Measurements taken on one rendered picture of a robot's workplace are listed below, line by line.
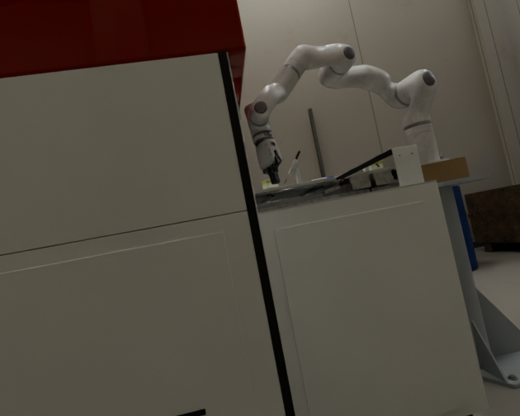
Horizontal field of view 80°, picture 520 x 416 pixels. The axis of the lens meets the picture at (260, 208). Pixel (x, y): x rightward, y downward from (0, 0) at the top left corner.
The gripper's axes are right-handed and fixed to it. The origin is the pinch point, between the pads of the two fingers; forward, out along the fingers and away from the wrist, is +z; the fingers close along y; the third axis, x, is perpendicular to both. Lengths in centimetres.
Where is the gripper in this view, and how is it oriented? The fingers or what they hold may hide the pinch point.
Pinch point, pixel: (274, 178)
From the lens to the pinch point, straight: 120.4
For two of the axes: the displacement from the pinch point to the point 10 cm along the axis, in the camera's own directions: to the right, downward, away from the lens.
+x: -8.2, 1.2, -5.7
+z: 2.6, 9.5, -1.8
